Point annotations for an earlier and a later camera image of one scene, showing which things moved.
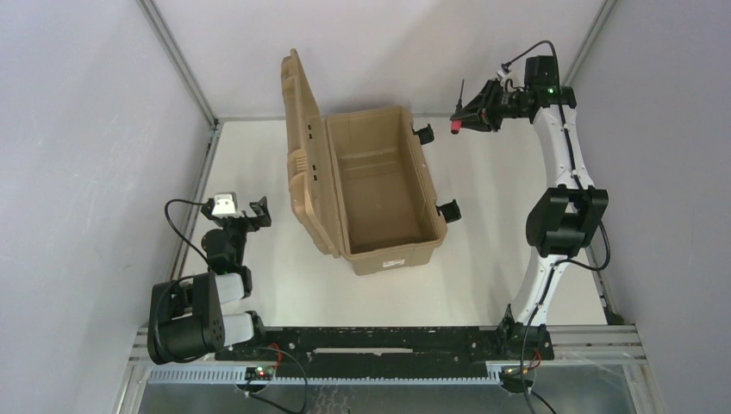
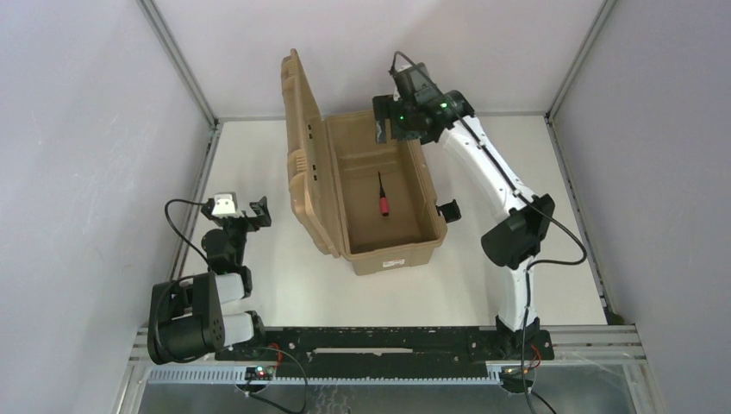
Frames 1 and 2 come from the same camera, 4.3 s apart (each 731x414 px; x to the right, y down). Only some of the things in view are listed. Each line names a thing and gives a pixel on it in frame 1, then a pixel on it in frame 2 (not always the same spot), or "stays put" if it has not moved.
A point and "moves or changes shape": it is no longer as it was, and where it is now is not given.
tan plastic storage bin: x=360 y=182 stays put
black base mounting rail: x=390 y=348 stays put
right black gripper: x=493 y=104 → x=383 y=116
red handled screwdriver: x=456 y=120 moves or changes shape
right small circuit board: x=510 y=379 stays put
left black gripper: x=247 y=217 stays put
